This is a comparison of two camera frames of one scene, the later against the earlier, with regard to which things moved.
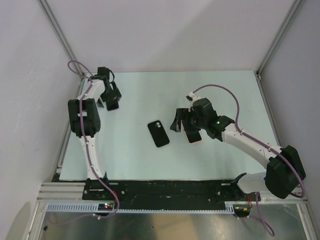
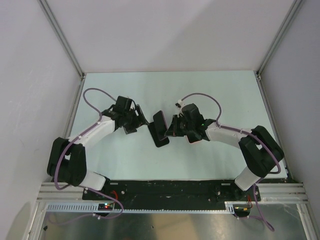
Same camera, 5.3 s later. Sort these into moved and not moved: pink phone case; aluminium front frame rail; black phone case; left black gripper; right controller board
Moved: left black gripper
Not moved: pink phone case; aluminium front frame rail; black phone case; right controller board
